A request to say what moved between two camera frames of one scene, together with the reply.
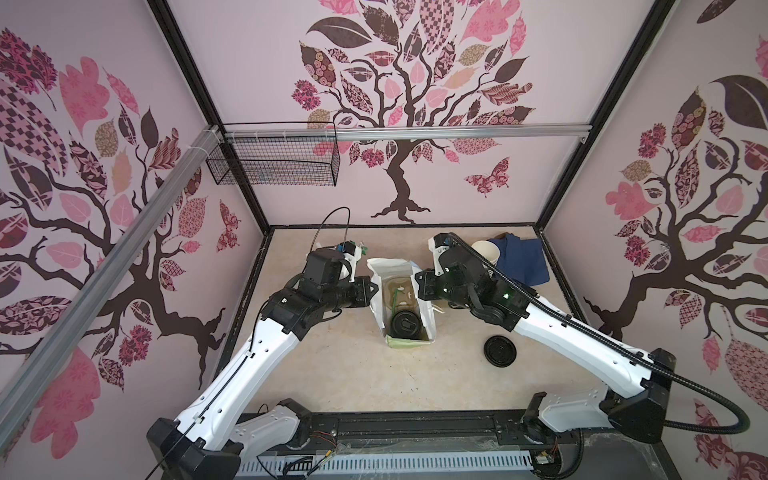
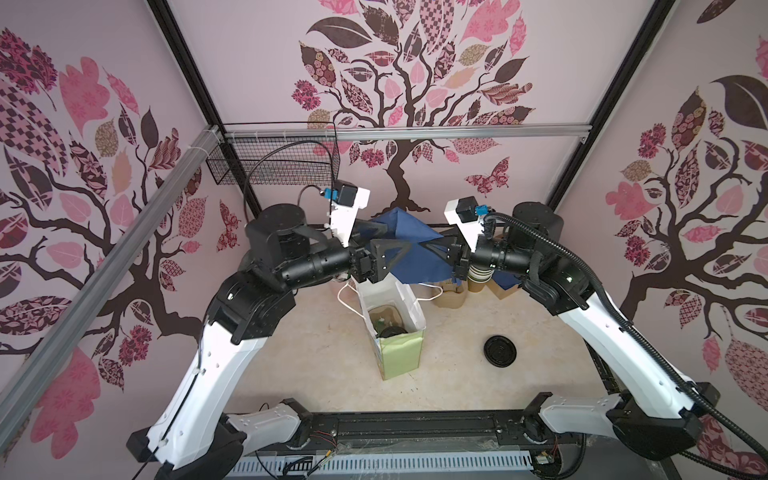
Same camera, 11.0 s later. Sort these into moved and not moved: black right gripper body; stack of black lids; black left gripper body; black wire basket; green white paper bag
Moved: black left gripper body; black right gripper body; green white paper bag
Not moved: black wire basket; stack of black lids
